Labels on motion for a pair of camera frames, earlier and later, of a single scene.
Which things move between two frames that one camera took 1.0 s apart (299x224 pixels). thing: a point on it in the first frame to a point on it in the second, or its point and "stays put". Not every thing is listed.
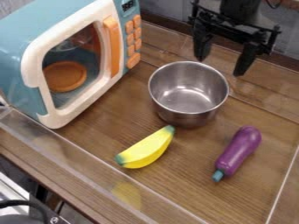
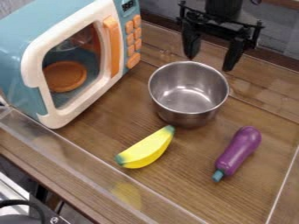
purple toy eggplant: (242, 145) stays put
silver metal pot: (188, 90) stays put
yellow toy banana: (145, 152) stays put
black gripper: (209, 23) to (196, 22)
